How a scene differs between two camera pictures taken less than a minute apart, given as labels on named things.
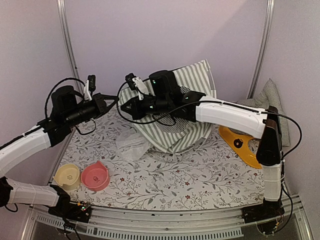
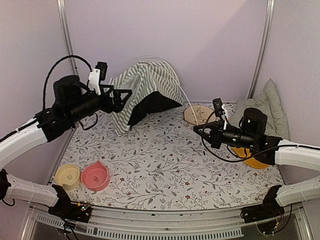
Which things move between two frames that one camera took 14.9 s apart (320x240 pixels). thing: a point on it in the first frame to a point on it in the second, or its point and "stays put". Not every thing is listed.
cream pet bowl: (68, 176) stays put
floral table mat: (215, 175) stays put
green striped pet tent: (173, 133) to (155, 87)
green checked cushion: (269, 96) stays put
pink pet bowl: (95, 176) stays put
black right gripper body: (161, 105) to (244, 140)
